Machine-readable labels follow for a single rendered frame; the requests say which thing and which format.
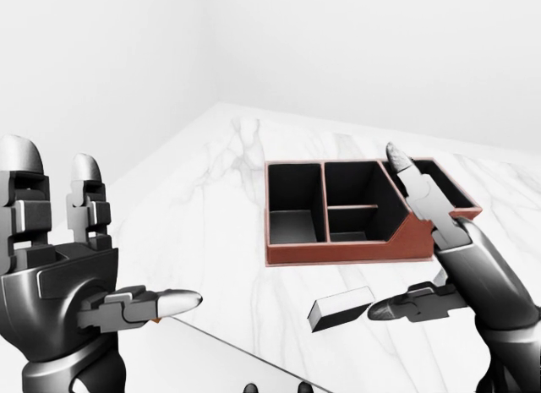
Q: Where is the red-brown desk caddy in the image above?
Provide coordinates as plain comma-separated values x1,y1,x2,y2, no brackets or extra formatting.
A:
265,156,484,268

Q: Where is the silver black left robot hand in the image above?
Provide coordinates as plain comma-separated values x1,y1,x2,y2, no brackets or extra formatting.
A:
0,134,205,363

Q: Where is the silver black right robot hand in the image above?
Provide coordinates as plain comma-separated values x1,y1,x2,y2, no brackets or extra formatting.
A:
367,141,541,333

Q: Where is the white book with dark edge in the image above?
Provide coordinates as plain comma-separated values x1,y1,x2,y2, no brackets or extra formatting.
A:
307,286,377,333

